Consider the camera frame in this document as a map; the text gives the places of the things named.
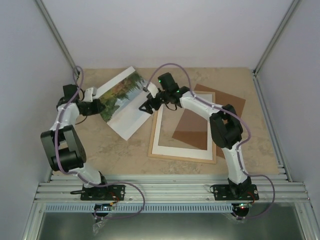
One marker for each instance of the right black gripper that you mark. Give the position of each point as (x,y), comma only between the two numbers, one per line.
(147,104)

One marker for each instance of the left control board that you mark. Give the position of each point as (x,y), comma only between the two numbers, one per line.
(105,207)

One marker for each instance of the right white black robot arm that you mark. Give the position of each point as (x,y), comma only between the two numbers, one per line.
(225,127)

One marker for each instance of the right control board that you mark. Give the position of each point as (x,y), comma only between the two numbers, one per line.
(243,205)

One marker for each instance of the right aluminium corner post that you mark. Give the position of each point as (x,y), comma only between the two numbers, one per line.
(294,5)

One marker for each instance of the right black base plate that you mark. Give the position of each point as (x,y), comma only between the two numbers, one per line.
(222,192)

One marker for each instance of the control board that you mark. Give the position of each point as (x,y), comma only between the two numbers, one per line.
(243,205)
(105,207)

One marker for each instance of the aluminium corner post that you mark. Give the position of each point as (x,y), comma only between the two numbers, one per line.
(294,5)
(56,35)

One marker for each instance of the landscape photo print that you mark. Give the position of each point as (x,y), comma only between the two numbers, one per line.
(122,96)

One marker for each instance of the white mat board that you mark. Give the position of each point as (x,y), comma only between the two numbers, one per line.
(180,151)

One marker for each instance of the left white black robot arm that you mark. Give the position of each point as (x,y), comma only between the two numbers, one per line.
(63,147)

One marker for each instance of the aluminium rail bed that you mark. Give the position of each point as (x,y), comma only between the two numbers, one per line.
(172,188)

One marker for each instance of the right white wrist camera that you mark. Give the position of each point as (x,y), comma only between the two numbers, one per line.
(152,89)

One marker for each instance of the left aluminium corner post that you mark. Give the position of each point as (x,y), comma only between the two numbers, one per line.
(56,35)

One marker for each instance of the grey slotted cable duct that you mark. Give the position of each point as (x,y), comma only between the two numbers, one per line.
(130,208)

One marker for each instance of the brown backing board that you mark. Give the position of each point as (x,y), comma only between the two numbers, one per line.
(192,129)

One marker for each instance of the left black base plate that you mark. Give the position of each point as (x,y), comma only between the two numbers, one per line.
(112,193)

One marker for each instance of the right side aluminium rail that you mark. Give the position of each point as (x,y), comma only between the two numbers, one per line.
(278,151)

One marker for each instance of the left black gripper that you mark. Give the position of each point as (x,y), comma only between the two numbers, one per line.
(96,110)

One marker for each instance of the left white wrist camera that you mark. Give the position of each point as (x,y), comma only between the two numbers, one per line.
(90,94)

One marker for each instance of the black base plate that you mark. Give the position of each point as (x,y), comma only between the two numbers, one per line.
(222,192)
(112,193)

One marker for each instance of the light wooden picture frame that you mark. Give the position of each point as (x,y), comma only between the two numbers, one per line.
(180,157)

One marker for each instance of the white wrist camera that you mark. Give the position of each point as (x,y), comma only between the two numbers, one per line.
(90,94)
(152,89)

